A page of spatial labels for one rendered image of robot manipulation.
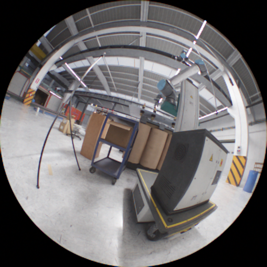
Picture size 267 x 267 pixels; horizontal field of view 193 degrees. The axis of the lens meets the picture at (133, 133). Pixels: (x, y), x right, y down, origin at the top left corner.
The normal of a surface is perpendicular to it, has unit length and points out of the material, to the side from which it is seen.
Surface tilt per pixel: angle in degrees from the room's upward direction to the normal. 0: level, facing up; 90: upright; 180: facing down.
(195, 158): 90
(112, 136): 90
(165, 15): 174
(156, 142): 90
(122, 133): 90
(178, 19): 174
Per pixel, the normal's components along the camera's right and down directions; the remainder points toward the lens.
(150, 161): 0.01, -0.08
